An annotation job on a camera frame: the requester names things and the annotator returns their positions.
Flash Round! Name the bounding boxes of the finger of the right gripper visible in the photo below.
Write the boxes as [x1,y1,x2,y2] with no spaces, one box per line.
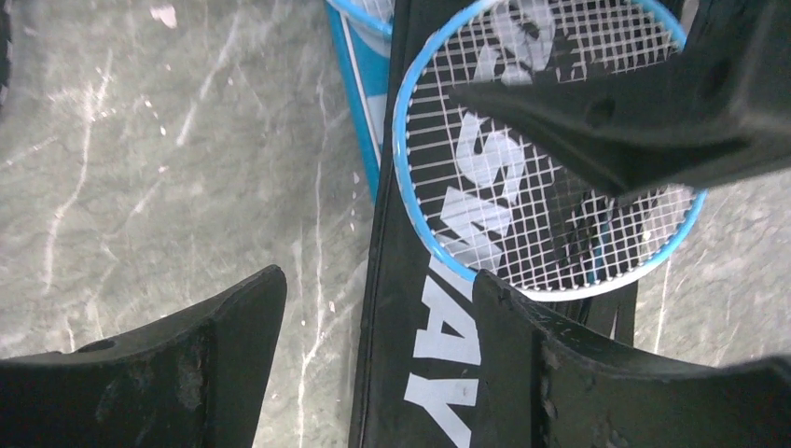
[450,1,790,197]

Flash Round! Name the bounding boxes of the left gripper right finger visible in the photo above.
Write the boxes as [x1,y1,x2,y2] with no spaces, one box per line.
[473,272,790,447]

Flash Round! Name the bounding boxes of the black racket cover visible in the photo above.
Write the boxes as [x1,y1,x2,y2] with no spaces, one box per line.
[349,1,639,447]

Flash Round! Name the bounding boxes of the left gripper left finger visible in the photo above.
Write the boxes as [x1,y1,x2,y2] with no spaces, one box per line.
[1,265,287,447]

